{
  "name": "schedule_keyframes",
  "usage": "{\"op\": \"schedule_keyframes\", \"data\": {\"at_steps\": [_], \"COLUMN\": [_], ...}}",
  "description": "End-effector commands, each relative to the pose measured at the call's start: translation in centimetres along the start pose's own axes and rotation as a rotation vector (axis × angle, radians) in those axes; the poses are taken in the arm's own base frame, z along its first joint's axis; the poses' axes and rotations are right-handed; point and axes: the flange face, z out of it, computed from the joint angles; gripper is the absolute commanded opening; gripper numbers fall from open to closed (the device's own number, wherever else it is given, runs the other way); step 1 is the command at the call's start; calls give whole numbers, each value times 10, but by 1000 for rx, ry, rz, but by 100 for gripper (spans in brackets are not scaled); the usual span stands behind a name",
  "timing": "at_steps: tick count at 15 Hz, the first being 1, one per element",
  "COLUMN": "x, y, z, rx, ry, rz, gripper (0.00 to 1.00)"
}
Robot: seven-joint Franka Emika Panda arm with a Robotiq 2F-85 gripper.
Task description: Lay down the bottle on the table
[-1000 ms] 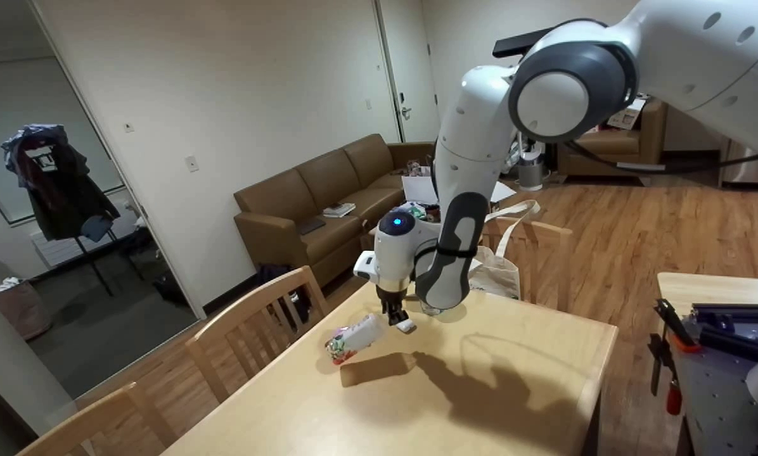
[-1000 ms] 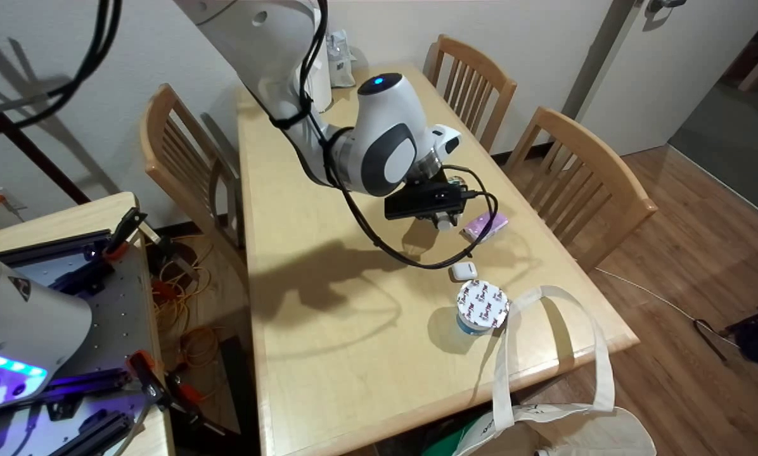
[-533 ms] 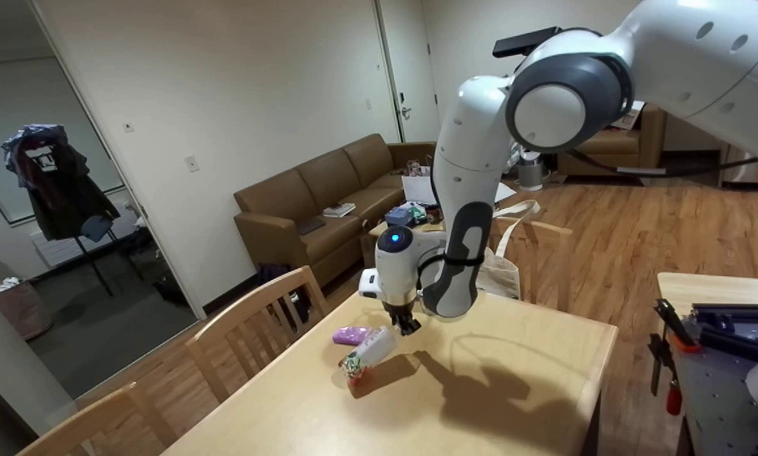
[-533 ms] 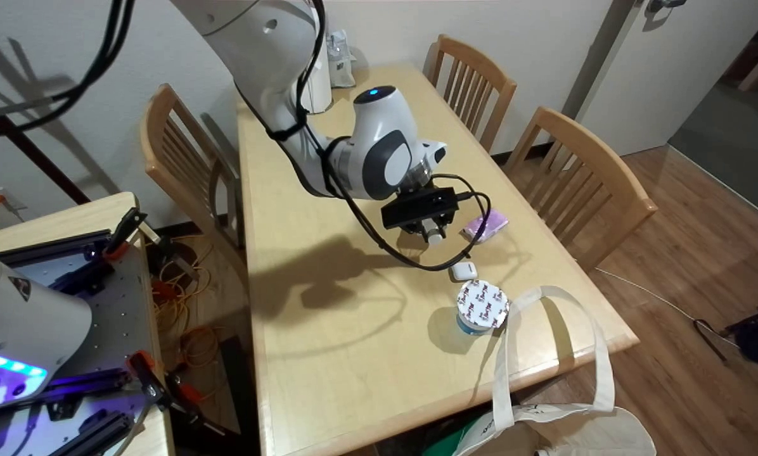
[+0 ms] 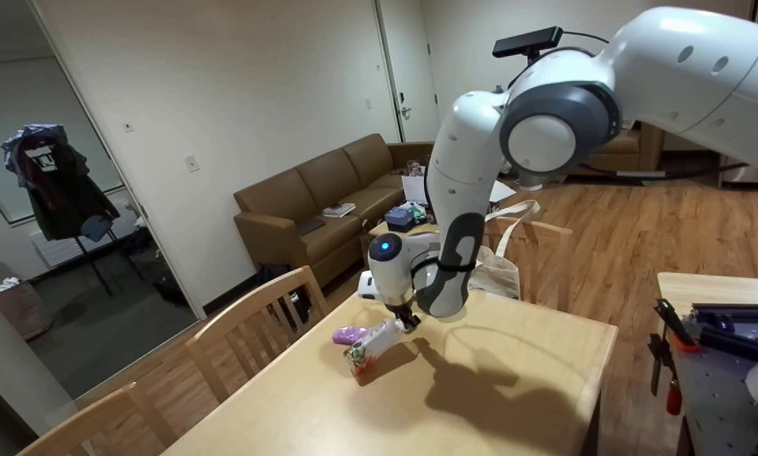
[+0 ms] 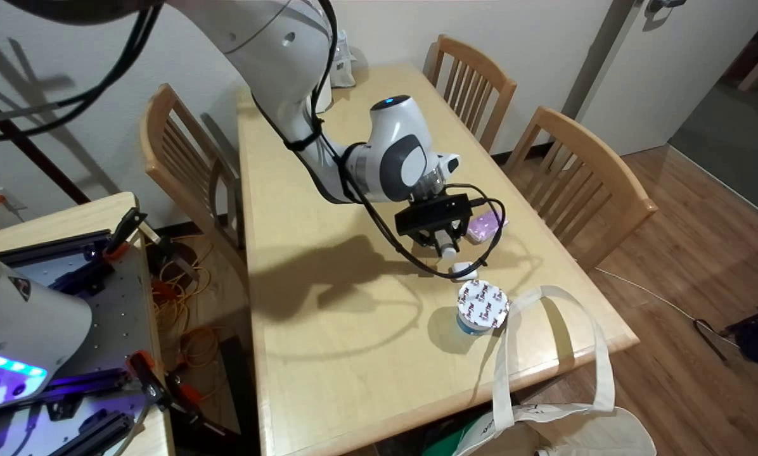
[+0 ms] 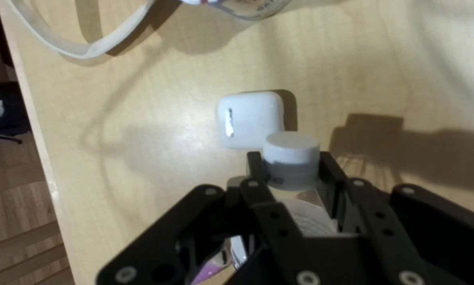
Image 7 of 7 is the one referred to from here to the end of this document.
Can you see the purple marker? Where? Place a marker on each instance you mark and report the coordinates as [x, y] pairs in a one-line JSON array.
[[210, 275]]

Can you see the clear plastic bottle white cap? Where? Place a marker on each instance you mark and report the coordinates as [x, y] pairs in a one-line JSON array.
[[293, 153]]

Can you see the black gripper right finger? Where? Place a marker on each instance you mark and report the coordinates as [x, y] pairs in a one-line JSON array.
[[421, 232]]

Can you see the black bag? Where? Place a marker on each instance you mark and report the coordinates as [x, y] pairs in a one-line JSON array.
[[4, 113]]

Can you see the beige canvas tote bag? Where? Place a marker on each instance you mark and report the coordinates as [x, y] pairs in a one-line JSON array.
[[88, 52]]

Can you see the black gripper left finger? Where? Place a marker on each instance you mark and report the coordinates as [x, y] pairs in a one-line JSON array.
[[183, 238]]

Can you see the white earbuds case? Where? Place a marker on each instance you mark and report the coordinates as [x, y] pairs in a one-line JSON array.
[[250, 120]]

